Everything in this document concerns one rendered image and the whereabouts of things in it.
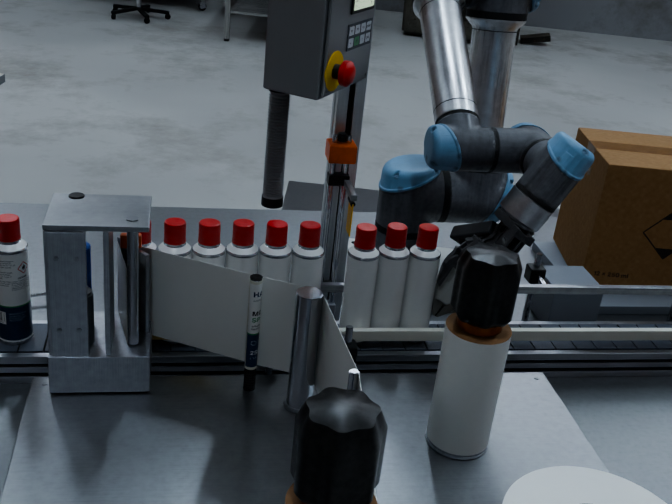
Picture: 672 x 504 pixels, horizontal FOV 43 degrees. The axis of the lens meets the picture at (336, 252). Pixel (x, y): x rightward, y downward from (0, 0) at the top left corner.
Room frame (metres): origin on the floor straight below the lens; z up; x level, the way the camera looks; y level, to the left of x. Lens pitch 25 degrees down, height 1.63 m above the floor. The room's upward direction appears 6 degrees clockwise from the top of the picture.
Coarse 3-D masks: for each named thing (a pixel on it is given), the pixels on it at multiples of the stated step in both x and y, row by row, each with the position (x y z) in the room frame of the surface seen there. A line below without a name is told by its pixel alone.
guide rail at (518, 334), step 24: (360, 336) 1.21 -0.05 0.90; (384, 336) 1.21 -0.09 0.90; (408, 336) 1.22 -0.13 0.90; (432, 336) 1.23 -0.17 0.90; (528, 336) 1.27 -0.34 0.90; (552, 336) 1.28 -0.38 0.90; (576, 336) 1.29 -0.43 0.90; (600, 336) 1.29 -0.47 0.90; (624, 336) 1.30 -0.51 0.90; (648, 336) 1.31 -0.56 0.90
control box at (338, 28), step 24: (288, 0) 1.24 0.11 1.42; (312, 0) 1.22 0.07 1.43; (336, 0) 1.23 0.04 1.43; (288, 24) 1.24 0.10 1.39; (312, 24) 1.22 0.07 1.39; (336, 24) 1.24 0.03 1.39; (288, 48) 1.24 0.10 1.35; (312, 48) 1.22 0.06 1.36; (336, 48) 1.24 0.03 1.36; (360, 48) 1.33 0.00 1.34; (264, 72) 1.25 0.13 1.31; (288, 72) 1.24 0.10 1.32; (312, 72) 1.22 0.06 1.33; (360, 72) 1.34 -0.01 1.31; (312, 96) 1.22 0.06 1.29
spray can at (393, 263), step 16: (400, 224) 1.27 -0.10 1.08; (400, 240) 1.24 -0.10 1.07; (384, 256) 1.24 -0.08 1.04; (400, 256) 1.24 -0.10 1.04; (384, 272) 1.24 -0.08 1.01; (400, 272) 1.24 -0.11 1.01; (384, 288) 1.24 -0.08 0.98; (400, 288) 1.24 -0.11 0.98; (384, 304) 1.23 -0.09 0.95; (400, 304) 1.25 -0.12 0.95; (384, 320) 1.23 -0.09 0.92
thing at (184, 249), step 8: (168, 224) 1.17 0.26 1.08; (176, 224) 1.17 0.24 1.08; (184, 224) 1.18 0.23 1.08; (168, 232) 1.17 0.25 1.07; (176, 232) 1.17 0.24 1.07; (184, 232) 1.18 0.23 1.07; (168, 240) 1.17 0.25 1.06; (176, 240) 1.17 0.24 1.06; (184, 240) 1.18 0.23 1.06; (160, 248) 1.17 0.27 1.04; (168, 248) 1.17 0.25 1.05; (176, 248) 1.17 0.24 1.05; (184, 248) 1.17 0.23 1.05; (184, 256) 1.17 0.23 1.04
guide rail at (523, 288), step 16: (336, 288) 1.27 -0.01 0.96; (528, 288) 1.34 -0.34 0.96; (544, 288) 1.34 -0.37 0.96; (560, 288) 1.35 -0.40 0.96; (576, 288) 1.36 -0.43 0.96; (592, 288) 1.36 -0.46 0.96; (608, 288) 1.37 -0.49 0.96; (624, 288) 1.38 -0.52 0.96; (640, 288) 1.38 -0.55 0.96; (656, 288) 1.39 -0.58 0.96
